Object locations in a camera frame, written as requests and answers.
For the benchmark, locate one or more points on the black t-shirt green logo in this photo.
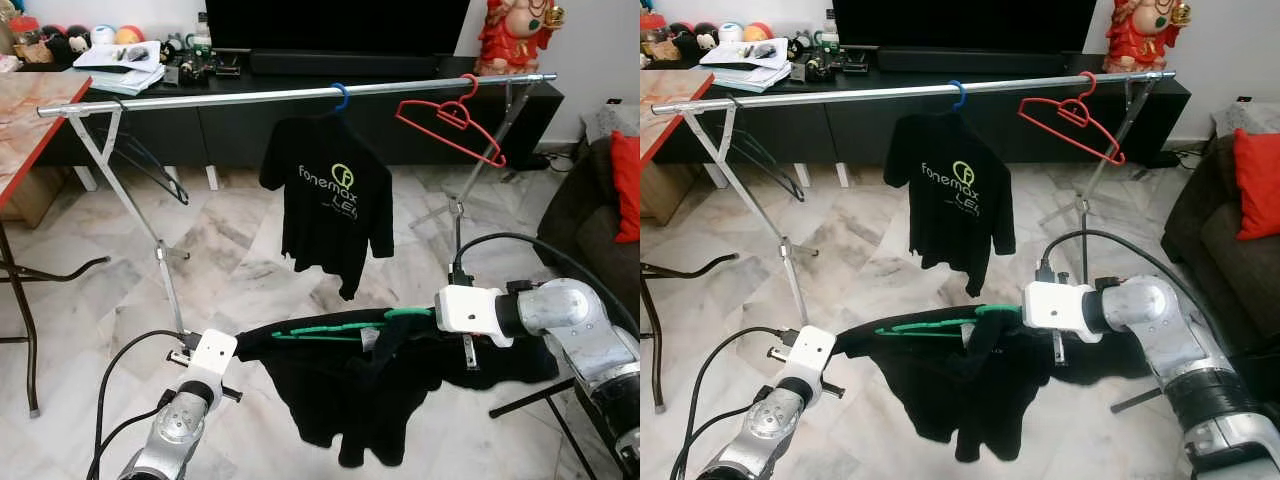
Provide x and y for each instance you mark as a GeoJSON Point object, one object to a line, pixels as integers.
{"type": "Point", "coordinates": [350, 390]}
{"type": "Point", "coordinates": [330, 200]}
{"type": "Point", "coordinates": [950, 200]}
{"type": "Point", "coordinates": [960, 385]}

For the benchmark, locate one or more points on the light wooden cabinet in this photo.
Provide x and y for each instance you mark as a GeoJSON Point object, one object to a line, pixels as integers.
{"type": "Point", "coordinates": [668, 195]}
{"type": "Point", "coordinates": [30, 195]}

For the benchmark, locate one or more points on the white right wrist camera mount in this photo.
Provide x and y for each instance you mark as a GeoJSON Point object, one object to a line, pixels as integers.
{"type": "Point", "coordinates": [1058, 305]}
{"type": "Point", "coordinates": [470, 310]}

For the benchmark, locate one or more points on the white teal toy ball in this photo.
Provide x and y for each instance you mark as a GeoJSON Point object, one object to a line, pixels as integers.
{"type": "Point", "coordinates": [102, 35]}
{"type": "Point", "coordinates": [730, 32]}

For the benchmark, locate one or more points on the side table with lace cloth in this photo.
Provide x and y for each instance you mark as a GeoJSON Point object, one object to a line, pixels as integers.
{"type": "Point", "coordinates": [610, 118]}
{"type": "Point", "coordinates": [1245, 118]}

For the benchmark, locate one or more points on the red plastic hanger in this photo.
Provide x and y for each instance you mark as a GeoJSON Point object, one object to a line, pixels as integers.
{"type": "Point", "coordinates": [450, 118]}
{"type": "Point", "coordinates": [1072, 115]}

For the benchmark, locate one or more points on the silver metal clothes rack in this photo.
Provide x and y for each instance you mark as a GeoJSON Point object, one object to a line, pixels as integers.
{"type": "Point", "coordinates": [300, 93]}
{"type": "Point", "coordinates": [920, 90]}

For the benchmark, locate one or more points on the orange toy ball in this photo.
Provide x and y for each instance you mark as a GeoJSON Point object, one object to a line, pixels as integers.
{"type": "Point", "coordinates": [757, 31]}
{"type": "Point", "coordinates": [130, 34]}

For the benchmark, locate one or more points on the black soundbar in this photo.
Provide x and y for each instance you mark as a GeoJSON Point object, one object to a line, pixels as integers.
{"type": "Point", "coordinates": [350, 63]}
{"type": "Point", "coordinates": [975, 60]}

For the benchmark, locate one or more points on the blue plastic hanger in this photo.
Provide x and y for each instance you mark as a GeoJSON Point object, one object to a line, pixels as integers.
{"type": "Point", "coordinates": [960, 96]}
{"type": "Point", "coordinates": [342, 98]}

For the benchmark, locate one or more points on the stack of white papers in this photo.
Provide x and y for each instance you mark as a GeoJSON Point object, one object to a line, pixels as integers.
{"type": "Point", "coordinates": [745, 62]}
{"type": "Point", "coordinates": [120, 65]}

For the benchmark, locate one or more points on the red top brown jar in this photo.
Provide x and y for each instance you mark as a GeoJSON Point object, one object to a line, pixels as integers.
{"type": "Point", "coordinates": [652, 35]}
{"type": "Point", "coordinates": [25, 38]}

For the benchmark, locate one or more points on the red laughing Buddha statue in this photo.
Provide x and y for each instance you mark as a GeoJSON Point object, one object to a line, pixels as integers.
{"type": "Point", "coordinates": [1143, 32]}
{"type": "Point", "coordinates": [515, 35]}

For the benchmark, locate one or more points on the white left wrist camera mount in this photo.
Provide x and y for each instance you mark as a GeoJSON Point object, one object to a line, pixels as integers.
{"type": "Point", "coordinates": [808, 350]}
{"type": "Point", "coordinates": [208, 352]}

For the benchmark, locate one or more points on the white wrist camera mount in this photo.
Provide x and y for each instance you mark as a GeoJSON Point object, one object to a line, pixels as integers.
{"type": "Point", "coordinates": [470, 310]}
{"type": "Point", "coordinates": [1058, 305]}
{"type": "Point", "coordinates": [808, 350]}
{"type": "Point", "coordinates": [208, 352]}

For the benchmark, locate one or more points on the black TV cabinet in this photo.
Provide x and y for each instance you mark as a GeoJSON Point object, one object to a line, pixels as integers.
{"type": "Point", "coordinates": [250, 125]}
{"type": "Point", "coordinates": [880, 125]}

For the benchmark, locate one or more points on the black television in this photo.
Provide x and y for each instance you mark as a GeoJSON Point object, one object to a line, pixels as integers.
{"type": "Point", "coordinates": [335, 25]}
{"type": "Point", "coordinates": [965, 25]}

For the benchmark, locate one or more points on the dark brown sofa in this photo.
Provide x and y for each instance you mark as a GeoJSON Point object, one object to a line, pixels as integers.
{"type": "Point", "coordinates": [595, 230]}
{"type": "Point", "coordinates": [1225, 230]}

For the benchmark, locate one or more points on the black plush toy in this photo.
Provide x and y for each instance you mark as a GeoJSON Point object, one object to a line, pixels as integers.
{"type": "Point", "coordinates": [695, 40]}
{"type": "Point", "coordinates": [65, 42]}

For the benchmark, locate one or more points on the red cushion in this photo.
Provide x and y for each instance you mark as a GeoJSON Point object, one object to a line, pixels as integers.
{"type": "Point", "coordinates": [1258, 185]}
{"type": "Point", "coordinates": [627, 190]}

